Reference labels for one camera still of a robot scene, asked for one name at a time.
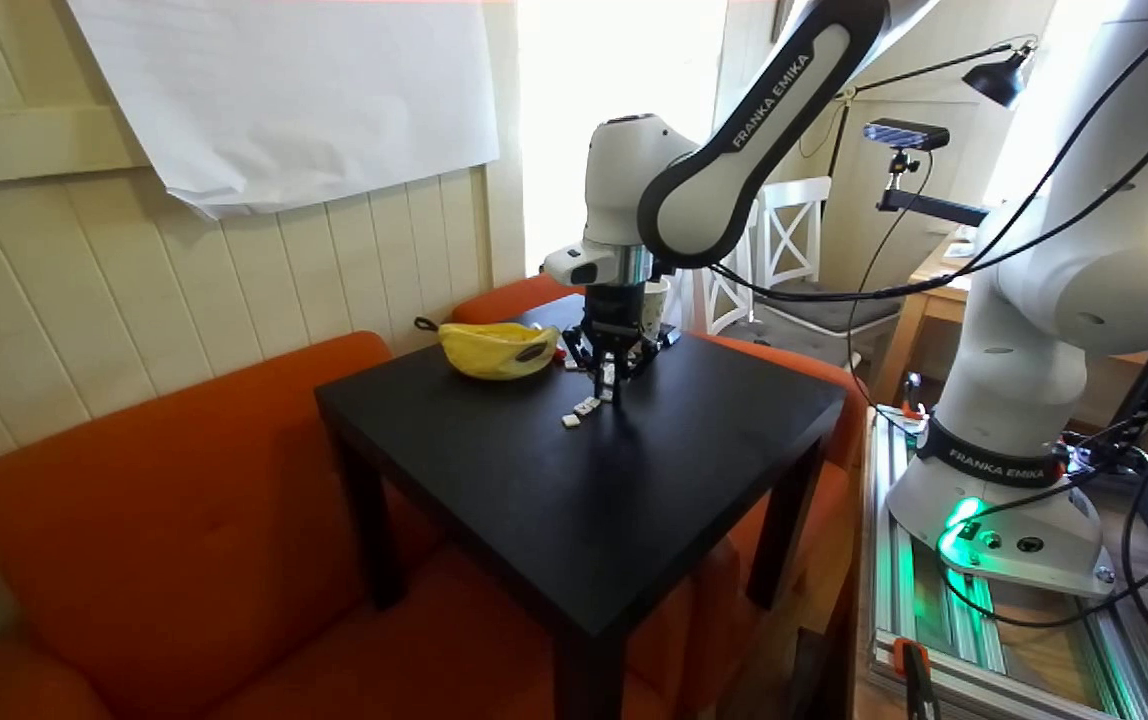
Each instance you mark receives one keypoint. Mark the black side table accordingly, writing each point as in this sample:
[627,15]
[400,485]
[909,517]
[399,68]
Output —
[585,523]

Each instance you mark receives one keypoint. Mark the black desk lamp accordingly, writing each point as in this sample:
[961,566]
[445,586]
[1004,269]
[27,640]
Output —
[988,74]

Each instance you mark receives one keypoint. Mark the camera on tripod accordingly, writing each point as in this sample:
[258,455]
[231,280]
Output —
[909,151]

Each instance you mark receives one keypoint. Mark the orange sofa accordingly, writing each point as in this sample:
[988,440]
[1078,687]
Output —
[198,559]

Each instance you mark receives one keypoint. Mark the yellow banana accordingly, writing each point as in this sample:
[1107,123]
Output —
[492,350]

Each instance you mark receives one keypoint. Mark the white paper sheet on wall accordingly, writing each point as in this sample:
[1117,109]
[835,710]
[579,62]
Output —
[273,107]

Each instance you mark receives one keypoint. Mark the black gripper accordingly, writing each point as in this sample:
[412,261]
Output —
[623,334]

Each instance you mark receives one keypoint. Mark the white wooden chair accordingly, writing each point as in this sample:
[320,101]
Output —
[783,247]

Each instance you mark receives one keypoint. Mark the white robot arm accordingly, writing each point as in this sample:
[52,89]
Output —
[1059,277]

